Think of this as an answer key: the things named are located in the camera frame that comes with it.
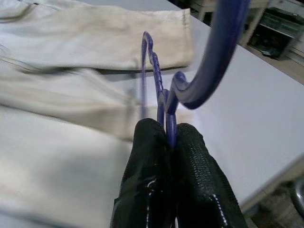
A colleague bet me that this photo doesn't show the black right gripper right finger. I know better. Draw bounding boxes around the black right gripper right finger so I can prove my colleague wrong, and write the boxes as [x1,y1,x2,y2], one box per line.
[172,123,243,228]

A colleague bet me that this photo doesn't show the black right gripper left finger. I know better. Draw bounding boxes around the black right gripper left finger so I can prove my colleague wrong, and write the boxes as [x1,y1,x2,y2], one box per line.
[111,118,175,228]

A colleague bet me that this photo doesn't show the purple plastic hanger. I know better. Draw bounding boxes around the purple plastic hanger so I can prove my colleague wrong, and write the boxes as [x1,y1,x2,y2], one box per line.
[140,0,251,152]

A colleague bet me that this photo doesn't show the cream stitched trousers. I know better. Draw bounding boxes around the cream stitched trousers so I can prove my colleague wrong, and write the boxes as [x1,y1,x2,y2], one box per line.
[0,0,196,228]

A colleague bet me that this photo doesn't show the dark cluttered shelf unit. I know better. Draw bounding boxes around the dark cluttered shelf unit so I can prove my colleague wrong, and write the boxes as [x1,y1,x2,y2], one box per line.
[190,0,304,61]

